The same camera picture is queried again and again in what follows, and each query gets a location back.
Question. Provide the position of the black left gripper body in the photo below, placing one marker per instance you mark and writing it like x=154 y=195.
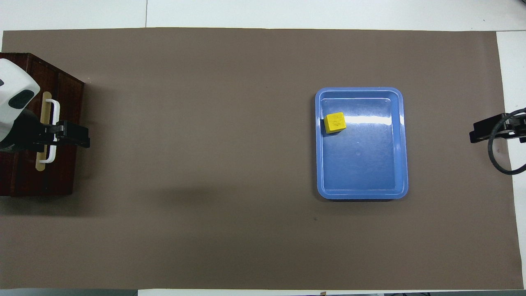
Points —
x=24 y=133

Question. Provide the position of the brown table mat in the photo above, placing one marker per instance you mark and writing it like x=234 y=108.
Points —
x=205 y=164

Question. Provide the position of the blue plastic tray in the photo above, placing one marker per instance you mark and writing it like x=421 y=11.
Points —
x=361 y=164

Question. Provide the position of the dark wooden cabinet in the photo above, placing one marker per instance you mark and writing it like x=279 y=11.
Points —
x=70 y=123

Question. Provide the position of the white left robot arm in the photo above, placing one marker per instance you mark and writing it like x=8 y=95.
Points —
x=12 y=82

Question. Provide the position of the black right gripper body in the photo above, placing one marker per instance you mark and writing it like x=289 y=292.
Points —
x=522 y=129

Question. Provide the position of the yellow block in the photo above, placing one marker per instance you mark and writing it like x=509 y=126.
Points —
x=334 y=122

